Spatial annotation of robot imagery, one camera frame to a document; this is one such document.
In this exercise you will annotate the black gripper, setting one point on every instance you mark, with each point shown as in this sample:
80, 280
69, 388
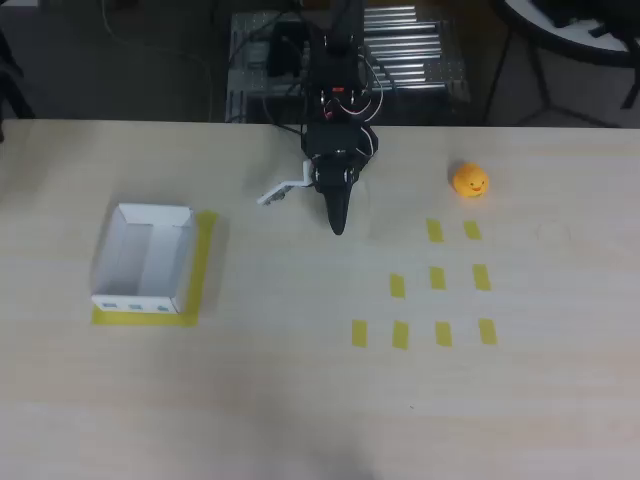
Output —
334, 186

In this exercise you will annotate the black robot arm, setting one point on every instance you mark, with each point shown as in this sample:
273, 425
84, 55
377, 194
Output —
345, 60

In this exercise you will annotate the white cardboard box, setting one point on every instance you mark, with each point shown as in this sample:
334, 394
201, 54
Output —
145, 250

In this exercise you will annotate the short yellow tape strip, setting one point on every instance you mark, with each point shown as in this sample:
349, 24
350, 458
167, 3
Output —
400, 334
487, 332
437, 277
481, 277
435, 230
359, 334
397, 286
443, 334
472, 229

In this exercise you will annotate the long yellow tape strip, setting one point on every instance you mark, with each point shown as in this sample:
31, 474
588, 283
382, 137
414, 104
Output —
145, 320
202, 250

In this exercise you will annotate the black power adapter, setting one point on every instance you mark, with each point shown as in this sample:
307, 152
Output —
285, 50

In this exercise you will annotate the metal rack with rails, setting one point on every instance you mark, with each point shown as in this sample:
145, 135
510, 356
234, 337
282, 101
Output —
430, 55

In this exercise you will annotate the round white table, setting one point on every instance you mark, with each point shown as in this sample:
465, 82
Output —
575, 35

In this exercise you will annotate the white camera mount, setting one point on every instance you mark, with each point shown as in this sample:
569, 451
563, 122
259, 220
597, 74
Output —
280, 190

